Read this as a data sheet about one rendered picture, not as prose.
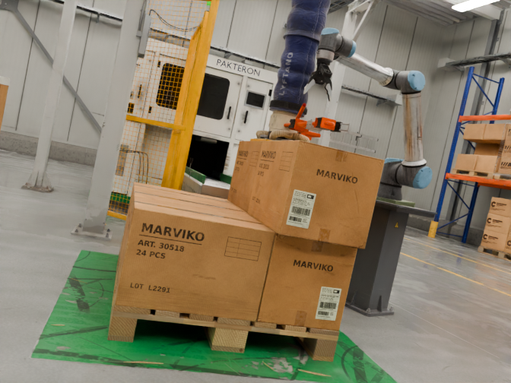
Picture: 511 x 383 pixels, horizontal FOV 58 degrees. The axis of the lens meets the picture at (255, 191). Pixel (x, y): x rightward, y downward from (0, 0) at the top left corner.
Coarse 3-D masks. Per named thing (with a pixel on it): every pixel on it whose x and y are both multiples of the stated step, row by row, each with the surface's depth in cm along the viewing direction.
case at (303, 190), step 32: (288, 160) 200; (320, 160) 194; (352, 160) 198; (384, 160) 201; (256, 192) 241; (288, 192) 192; (320, 192) 196; (352, 192) 199; (288, 224) 194; (320, 224) 197; (352, 224) 201
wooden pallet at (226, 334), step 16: (112, 304) 222; (112, 320) 185; (128, 320) 187; (160, 320) 190; (176, 320) 192; (192, 320) 194; (208, 320) 196; (224, 320) 197; (240, 320) 199; (112, 336) 186; (128, 336) 188; (208, 336) 207; (224, 336) 198; (240, 336) 200; (304, 336) 208; (320, 336) 210; (336, 336) 212; (240, 352) 201; (320, 352) 211
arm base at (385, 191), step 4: (380, 184) 316; (384, 184) 313; (388, 184) 311; (380, 188) 314; (384, 188) 312; (388, 188) 311; (392, 188) 311; (396, 188) 311; (400, 188) 313; (380, 192) 313; (384, 192) 311; (388, 192) 310; (392, 192) 311; (396, 192) 311; (400, 192) 313; (380, 196) 312; (384, 196) 311; (388, 196) 310; (392, 196) 309; (396, 196) 310; (400, 196) 312; (396, 200) 310; (400, 200) 312
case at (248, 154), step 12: (240, 144) 302; (252, 144) 270; (240, 156) 295; (252, 156) 265; (240, 168) 289; (252, 168) 260; (240, 180) 283; (252, 180) 255; (240, 192) 277; (240, 204) 271
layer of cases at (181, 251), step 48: (144, 192) 246; (144, 240) 186; (192, 240) 191; (240, 240) 196; (288, 240) 201; (144, 288) 188; (192, 288) 193; (240, 288) 198; (288, 288) 204; (336, 288) 209
